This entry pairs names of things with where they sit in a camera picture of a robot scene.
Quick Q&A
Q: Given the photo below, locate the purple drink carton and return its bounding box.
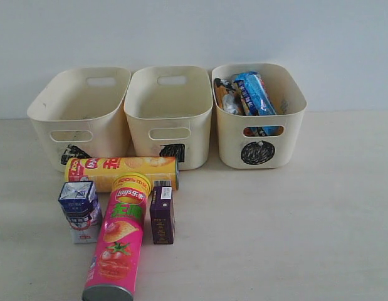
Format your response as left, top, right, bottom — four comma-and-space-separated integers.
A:
150, 186, 175, 245

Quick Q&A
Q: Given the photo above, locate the orange snack bag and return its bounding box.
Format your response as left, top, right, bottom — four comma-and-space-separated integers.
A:
212, 77, 254, 137

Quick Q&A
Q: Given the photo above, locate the blue instant noodle packet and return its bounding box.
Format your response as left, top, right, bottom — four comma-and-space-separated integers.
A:
233, 71, 283, 137

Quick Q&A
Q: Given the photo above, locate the blue white milk carton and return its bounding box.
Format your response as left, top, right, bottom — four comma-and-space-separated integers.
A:
58, 181, 103, 244

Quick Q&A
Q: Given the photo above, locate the middle cream plastic bin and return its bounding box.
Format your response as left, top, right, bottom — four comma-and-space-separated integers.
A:
124, 66, 213, 170

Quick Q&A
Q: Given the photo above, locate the cream plastic bin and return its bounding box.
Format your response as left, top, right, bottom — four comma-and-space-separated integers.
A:
27, 67, 131, 172
211, 63, 307, 169
124, 66, 213, 170

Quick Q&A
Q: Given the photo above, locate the right cream plastic bin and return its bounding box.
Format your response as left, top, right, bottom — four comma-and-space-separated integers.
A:
211, 63, 307, 169

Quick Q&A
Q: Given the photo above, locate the yellow Lays chips can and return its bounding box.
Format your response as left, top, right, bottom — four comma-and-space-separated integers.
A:
65, 157, 179, 193

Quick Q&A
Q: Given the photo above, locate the left cream plastic bin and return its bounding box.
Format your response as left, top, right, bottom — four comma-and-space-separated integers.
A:
27, 67, 131, 172

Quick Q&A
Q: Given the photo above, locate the pink Lays chips can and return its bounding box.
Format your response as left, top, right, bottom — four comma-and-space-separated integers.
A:
81, 172, 152, 300

